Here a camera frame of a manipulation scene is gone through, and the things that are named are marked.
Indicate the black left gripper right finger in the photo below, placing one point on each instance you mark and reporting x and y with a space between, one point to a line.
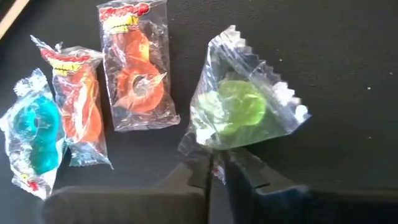
295 205

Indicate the black table mat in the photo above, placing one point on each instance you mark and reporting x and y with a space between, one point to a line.
342 46

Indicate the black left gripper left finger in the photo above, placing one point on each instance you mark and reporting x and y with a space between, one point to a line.
124 205

